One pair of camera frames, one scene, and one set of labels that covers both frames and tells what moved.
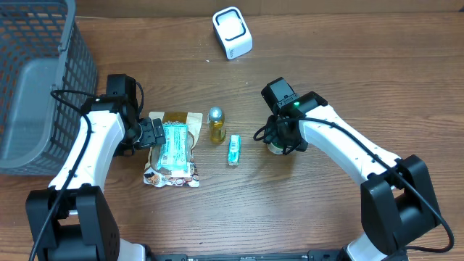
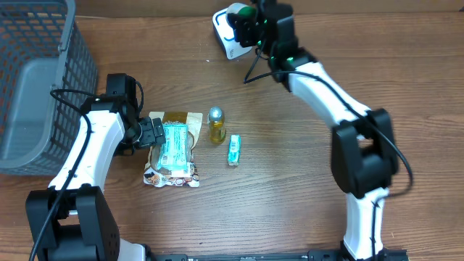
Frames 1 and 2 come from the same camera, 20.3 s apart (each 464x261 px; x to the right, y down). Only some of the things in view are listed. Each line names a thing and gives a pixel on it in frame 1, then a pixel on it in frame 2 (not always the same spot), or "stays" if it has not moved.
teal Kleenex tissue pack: x=234 y=150 stays
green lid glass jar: x=275 y=148 → x=242 y=10
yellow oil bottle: x=217 y=129 stays
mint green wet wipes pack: x=174 y=155 stays
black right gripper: x=281 y=138 → x=238 y=27
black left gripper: x=154 y=133 stays
